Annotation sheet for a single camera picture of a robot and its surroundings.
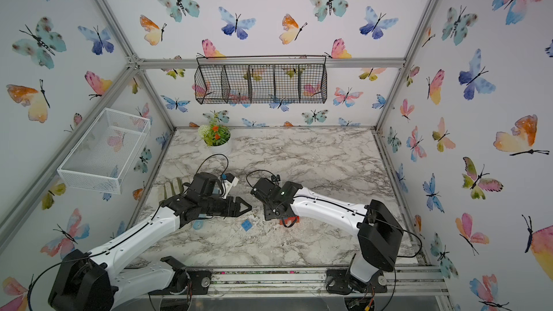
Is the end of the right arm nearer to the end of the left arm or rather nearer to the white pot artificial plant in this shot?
the end of the left arm

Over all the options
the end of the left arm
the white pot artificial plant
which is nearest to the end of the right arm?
the end of the left arm

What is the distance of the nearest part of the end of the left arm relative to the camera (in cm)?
59
